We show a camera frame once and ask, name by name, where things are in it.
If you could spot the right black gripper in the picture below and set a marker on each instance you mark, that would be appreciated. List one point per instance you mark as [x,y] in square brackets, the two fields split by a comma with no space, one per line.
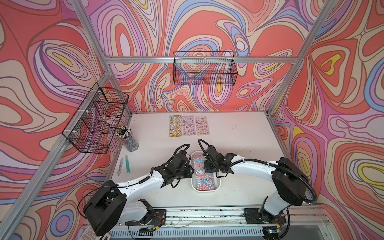
[206,166]

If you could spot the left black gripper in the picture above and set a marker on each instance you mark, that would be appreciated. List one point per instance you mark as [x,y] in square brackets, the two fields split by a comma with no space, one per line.
[189,171]

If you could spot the white plastic storage tray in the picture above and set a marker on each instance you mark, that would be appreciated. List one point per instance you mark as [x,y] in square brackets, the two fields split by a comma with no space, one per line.
[217,180]

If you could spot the pink bonbon sticker sheet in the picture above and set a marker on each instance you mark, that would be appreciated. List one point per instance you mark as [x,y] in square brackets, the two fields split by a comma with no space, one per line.
[202,126]

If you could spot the pink puffy sticker sheet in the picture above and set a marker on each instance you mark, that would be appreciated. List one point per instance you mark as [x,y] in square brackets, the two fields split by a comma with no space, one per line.
[188,126]

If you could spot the yellow green sticker sheet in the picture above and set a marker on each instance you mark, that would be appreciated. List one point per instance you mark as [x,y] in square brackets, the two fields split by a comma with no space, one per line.
[175,126]

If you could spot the blue red animal sticker sheet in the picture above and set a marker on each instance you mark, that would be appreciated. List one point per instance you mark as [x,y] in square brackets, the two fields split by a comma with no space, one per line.
[203,181]

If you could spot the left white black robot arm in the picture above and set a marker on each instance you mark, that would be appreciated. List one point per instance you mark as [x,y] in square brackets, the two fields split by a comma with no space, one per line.
[113,204]

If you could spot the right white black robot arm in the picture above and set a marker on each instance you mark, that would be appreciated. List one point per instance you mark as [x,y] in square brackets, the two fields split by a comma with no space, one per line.
[292,187]

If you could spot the green pen on table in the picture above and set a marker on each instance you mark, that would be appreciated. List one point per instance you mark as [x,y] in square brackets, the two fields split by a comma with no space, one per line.
[127,164]

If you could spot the mesh pen cup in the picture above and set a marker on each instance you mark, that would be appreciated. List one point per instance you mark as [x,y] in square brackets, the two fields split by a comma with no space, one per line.
[130,142]

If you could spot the small clear blue tool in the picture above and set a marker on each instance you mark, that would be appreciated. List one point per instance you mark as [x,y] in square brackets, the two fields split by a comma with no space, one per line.
[120,166]

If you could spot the bundle of pens in cup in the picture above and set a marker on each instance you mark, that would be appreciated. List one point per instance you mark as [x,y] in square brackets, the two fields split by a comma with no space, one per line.
[123,132]

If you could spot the white keypad device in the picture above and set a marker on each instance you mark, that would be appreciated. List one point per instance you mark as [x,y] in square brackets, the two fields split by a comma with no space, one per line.
[89,234]

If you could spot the black wire basket at back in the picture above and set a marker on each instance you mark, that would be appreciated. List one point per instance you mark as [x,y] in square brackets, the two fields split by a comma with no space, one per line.
[204,68]

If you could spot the black wire basket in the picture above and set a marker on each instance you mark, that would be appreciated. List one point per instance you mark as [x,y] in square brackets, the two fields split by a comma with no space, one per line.
[204,68]
[95,123]

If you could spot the black wire basket on left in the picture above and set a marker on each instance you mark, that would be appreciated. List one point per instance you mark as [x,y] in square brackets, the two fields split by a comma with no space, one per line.
[95,123]

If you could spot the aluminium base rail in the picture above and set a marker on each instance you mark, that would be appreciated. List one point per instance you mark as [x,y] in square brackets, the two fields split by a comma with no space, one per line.
[230,223]

